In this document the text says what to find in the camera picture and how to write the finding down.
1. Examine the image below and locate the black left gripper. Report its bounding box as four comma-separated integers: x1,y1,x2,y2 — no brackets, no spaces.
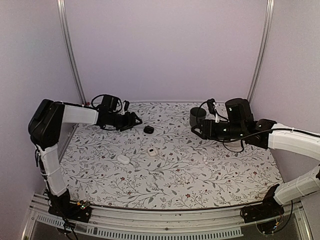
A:
109,111,144,132

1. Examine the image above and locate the dark grey mug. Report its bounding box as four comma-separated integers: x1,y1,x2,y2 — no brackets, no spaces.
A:
189,107,207,127

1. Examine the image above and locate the white earbud case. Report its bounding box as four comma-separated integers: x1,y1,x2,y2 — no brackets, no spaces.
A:
117,154,131,165
147,147,158,157

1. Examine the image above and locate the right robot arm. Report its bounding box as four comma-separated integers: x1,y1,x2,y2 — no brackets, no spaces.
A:
191,98,320,218

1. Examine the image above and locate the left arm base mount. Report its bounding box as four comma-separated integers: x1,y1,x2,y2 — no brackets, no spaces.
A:
45,189,92,223

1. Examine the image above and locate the black earbud charging case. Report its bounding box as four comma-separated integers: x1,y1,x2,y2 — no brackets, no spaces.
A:
143,125,155,134

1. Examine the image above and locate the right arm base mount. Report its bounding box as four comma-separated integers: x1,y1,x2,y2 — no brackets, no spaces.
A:
240,184,285,223

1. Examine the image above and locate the aluminium frame post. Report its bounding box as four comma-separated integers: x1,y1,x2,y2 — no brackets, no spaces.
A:
247,0,275,104
56,0,87,105

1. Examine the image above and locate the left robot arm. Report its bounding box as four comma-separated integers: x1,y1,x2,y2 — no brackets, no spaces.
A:
28,94,143,217

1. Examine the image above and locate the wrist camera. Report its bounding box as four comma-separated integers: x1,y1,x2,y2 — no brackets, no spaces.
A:
121,100,130,115
206,98,220,123

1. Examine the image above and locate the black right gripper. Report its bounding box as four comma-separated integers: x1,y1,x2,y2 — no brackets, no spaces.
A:
191,119,246,140

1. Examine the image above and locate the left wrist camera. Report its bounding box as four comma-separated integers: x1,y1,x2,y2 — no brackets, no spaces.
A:
121,100,130,115

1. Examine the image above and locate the front aluminium rail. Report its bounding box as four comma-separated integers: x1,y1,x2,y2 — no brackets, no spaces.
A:
21,194,315,240

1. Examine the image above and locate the right aluminium frame post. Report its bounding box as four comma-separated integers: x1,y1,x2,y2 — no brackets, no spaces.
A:
247,0,275,104

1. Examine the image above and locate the left aluminium frame post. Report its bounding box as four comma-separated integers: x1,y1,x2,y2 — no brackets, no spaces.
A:
56,0,87,105

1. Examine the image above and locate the floral patterned table mat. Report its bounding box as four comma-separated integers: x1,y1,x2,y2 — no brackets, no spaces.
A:
60,102,283,210

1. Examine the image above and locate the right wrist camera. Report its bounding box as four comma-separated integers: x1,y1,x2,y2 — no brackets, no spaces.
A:
206,98,220,123

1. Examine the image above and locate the white closed earbud case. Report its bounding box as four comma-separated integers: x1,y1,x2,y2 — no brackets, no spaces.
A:
117,154,131,165

